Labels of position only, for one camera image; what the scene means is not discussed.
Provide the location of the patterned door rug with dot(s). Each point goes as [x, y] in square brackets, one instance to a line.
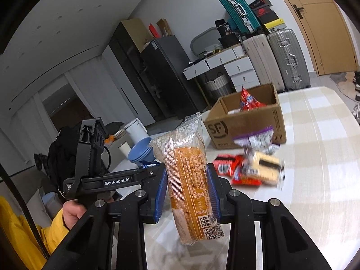
[341, 85]

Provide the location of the pile of dark shoes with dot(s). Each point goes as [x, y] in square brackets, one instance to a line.
[356, 85]

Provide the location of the dark tall cabinet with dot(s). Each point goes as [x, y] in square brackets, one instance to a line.
[126, 62]

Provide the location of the plain black shoebox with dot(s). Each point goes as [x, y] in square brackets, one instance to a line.
[268, 17]

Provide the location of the yellow jacket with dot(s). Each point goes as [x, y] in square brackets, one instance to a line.
[14, 230]

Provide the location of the black storage bag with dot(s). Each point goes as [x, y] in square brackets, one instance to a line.
[229, 40]

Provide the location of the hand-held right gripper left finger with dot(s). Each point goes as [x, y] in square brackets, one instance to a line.
[161, 195]

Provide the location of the red shoebox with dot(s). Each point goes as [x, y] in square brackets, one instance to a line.
[263, 11]

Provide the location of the clear orange bread packet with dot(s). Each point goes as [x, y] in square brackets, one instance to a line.
[188, 174]

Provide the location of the long brown carton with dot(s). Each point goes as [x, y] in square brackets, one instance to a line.
[164, 28]

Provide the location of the purple-topped clear snack bag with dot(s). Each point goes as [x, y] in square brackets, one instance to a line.
[253, 139]

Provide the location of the brown cardboard box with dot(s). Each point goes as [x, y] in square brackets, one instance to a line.
[247, 126]

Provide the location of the white kettle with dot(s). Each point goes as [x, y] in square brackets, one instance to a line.
[136, 130]

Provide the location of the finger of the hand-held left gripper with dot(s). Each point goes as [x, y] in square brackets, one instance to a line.
[153, 173]

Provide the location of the dark grey refrigerator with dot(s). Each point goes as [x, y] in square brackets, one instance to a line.
[174, 76]

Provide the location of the wooden door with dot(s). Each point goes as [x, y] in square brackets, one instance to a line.
[323, 28]

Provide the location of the blue cookie packet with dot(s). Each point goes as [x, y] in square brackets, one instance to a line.
[146, 163]

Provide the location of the woven laundry basket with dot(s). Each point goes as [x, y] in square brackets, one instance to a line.
[218, 84]

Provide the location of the grey arched mirror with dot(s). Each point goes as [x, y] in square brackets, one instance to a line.
[201, 40]

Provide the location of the flat cardboard sheet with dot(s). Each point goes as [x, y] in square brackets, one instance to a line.
[135, 33]

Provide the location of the black printed pouch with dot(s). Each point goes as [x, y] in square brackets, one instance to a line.
[222, 26]

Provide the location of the black backpack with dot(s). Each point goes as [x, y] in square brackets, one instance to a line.
[62, 152]

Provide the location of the white cup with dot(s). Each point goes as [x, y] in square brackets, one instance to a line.
[124, 148]

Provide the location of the silver suitcase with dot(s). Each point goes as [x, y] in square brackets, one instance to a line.
[289, 59]

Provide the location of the person's left forearm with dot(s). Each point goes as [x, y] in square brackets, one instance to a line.
[54, 234]

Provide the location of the red snack packet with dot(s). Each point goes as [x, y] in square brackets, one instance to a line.
[249, 102]
[225, 165]
[246, 177]

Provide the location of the white desk with drawers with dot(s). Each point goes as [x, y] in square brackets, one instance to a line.
[236, 64]

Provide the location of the person's left hand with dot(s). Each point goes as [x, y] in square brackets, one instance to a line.
[71, 212]

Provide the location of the black red-striped shoebox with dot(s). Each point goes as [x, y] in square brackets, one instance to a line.
[260, 3]

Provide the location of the clear sandwich cracker packet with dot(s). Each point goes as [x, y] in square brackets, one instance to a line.
[267, 168]

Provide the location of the teal suitcase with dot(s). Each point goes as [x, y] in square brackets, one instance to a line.
[239, 11]

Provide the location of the white suitcase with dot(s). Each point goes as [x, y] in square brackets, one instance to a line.
[263, 62]

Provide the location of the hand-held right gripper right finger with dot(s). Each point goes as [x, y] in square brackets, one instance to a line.
[213, 195]

